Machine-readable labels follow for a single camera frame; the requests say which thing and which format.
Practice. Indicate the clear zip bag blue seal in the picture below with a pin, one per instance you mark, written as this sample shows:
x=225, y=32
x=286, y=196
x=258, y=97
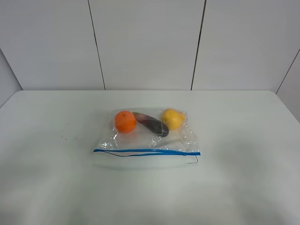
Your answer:
x=141, y=149

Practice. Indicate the dark purple eggplant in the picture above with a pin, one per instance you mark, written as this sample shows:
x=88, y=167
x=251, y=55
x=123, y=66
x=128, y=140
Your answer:
x=154, y=125

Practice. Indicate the yellow fruit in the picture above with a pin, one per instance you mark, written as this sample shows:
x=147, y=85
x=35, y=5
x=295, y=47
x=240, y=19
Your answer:
x=173, y=119

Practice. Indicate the orange fruit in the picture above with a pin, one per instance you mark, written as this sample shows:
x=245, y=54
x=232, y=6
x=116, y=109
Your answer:
x=125, y=122

